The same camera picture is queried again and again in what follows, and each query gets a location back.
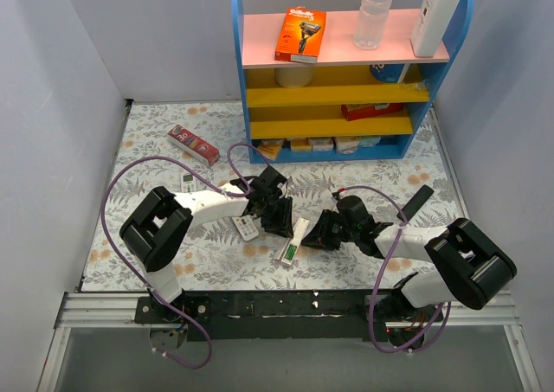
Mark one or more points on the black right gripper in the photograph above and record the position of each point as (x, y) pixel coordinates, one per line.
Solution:
(336, 228)

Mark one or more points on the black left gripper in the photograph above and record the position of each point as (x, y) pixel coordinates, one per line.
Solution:
(272, 210)

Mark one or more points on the white slim remote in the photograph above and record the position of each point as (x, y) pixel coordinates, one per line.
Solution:
(299, 231)

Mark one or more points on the green battery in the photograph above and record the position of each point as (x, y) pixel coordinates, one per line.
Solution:
(290, 252)

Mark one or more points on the black slim remote control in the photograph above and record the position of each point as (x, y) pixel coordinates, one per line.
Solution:
(415, 203)

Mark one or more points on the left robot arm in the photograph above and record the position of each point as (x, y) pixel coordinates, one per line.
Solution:
(155, 230)

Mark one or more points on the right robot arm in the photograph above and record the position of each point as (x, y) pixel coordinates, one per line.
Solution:
(469, 267)

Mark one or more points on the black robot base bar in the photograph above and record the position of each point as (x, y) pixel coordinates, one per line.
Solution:
(278, 314)

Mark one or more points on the small white remote control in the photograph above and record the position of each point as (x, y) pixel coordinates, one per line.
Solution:
(246, 227)

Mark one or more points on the large white remote control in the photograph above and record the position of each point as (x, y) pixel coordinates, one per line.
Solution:
(187, 183)

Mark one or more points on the yellow sponge pack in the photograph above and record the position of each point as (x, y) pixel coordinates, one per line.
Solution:
(271, 148)

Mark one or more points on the red snack box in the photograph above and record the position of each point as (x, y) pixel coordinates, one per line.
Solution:
(355, 112)

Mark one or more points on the red white toothpaste box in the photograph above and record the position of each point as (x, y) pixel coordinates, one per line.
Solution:
(193, 145)

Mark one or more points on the blue yellow wooden shelf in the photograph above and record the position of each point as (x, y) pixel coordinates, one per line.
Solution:
(341, 76)

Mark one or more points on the blue paper cup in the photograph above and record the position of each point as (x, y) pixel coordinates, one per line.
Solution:
(389, 73)

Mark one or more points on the orange razor box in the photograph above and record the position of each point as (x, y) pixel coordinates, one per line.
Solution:
(301, 36)

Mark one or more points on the clear plastic bottle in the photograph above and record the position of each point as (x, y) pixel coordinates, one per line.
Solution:
(372, 17)

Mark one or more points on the white plastic bottle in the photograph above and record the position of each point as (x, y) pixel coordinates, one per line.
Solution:
(433, 19)

